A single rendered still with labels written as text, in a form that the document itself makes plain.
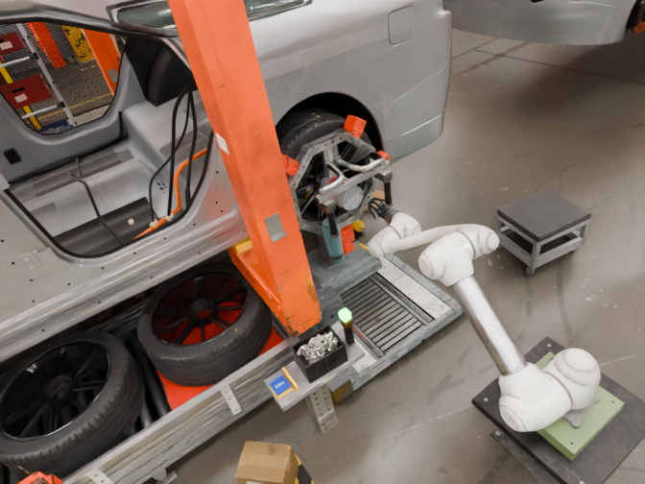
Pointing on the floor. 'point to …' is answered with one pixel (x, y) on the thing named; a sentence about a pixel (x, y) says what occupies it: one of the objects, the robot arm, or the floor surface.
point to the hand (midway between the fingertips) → (367, 200)
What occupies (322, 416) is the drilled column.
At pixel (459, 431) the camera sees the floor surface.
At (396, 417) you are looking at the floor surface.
